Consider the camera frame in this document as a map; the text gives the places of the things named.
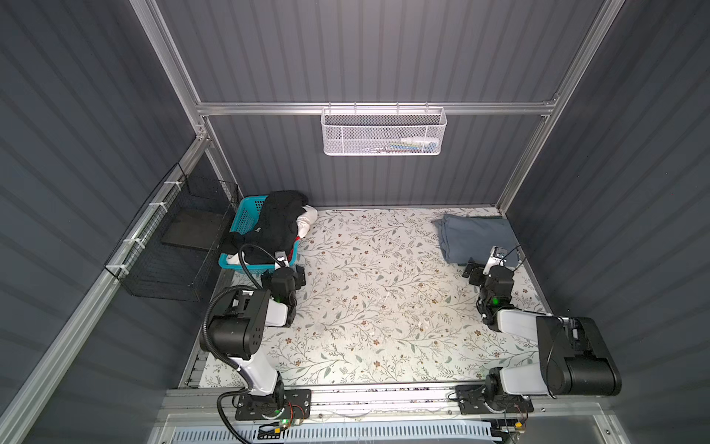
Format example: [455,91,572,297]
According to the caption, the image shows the black t shirt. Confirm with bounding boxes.
[219,191,309,265]

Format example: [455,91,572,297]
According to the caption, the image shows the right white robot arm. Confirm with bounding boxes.
[455,257,622,414]

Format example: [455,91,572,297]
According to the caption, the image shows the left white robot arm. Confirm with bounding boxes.
[199,266,312,427]

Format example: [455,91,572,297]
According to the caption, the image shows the folded blue-grey t shirt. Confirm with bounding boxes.
[432,214,521,266]

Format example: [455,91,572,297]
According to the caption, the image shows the white t shirt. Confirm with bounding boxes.
[219,205,318,268]

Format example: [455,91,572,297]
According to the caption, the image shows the teal plastic laundry basket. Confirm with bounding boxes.
[218,195,300,275]

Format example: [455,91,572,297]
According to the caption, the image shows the floral patterned table mat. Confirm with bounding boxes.
[198,206,549,389]

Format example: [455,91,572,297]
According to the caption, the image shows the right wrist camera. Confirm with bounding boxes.
[484,246,508,275]

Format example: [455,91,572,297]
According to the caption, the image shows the black wire mesh basket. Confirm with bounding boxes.
[105,165,240,303]

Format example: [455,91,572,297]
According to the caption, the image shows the white perforated cable tray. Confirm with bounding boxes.
[168,420,495,444]

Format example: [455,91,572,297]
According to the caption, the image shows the white wire mesh basket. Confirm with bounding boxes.
[320,105,447,157]

